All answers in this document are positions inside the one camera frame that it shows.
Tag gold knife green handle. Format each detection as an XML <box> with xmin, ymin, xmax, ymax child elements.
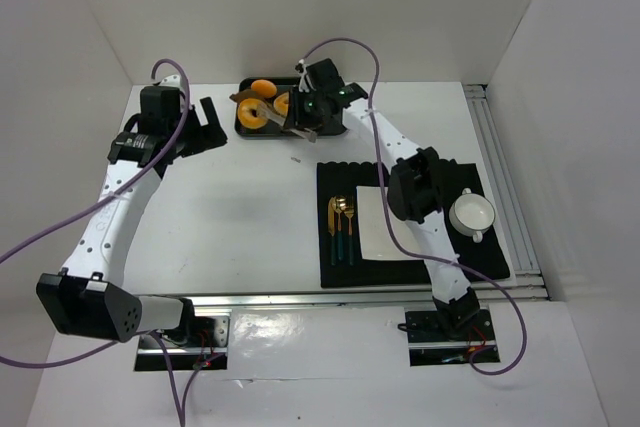
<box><xmin>327</xmin><ymin>197</ymin><xmax>337</xmax><ymax>266</ymax></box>

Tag orange ring donut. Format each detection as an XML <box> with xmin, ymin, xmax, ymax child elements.
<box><xmin>237</xmin><ymin>98</ymin><xmax>269</xmax><ymax>130</ymax></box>

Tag white square plate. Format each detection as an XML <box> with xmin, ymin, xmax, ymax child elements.
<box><xmin>356</xmin><ymin>186</ymin><xmax>412</xmax><ymax>262</ymax></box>

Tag gold fork green handle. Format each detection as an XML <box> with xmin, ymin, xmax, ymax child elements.
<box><xmin>344</xmin><ymin>196</ymin><xmax>355</xmax><ymax>266</ymax></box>

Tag white soup bowl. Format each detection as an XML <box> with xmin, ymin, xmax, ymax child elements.
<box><xmin>448</xmin><ymin>188</ymin><xmax>496</xmax><ymax>243</ymax></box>

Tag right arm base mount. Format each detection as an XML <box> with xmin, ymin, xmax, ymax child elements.
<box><xmin>398</xmin><ymin>309</ymin><xmax>500</xmax><ymax>367</ymax></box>

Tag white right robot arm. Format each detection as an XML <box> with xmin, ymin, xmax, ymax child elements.
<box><xmin>285</xmin><ymin>59</ymin><xmax>480</xmax><ymax>337</ymax></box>

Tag black bread tray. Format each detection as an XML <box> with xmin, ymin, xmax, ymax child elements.
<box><xmin>234</xmin><ymin>77</ymin><xmax>347</xmax><ymax>139</ymax></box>

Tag metal serving tongs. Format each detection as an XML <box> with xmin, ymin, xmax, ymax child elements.
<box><xmin>256</xmin><ymin>102</ymin><xmax>317</xmax><ymax>143</ymax></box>

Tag gold spoon green handle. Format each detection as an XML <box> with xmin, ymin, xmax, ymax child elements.
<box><xmin>334</xmin><ymin>195</ymin><xmax>347</xmax><ymax>262</ymax></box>

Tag black placemat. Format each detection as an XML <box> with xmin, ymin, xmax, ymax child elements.
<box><xmin>316</xmin><ymin>162</ymin><xmax>511</xmax><ymax>288</ymax></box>

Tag glazed ring donut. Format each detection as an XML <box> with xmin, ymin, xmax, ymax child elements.
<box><xmin>273</xmin><ymin>92</ymin><xmax>290</xmax><ymax>117</ymax></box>

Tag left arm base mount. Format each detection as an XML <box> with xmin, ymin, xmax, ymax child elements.
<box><xmin>134</xmin><ymin>312</ymin><xmax>231</xmax><ymax>372</ymax></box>

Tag brown chocolate bread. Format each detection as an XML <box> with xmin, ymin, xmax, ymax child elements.
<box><xmin>229</xmin><ymin>89</ymin><xmax>263</xmax><ymax>104</ymax></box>

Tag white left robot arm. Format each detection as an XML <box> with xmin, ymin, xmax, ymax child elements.
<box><xmin>36</xmin><ymin>74</ymin><xmax>227</xmax><ymax>343</ymax></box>

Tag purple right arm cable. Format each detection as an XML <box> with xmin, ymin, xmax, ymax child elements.
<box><xmin>299</xmin><ymin>36</ymin><xmax>528</xmax><ymax>375</ymax></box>

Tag aluminium table rail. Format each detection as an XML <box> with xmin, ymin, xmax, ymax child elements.
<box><xmin>182</xmin><ymin>290</ymin><xmax>434</xmax><ymax>308</ymax></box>

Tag round orange bun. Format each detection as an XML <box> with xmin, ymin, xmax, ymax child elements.
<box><xmin>250</xmin><ymin>79</ymin><xmax>278</xmax><ymax>99</ymax></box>

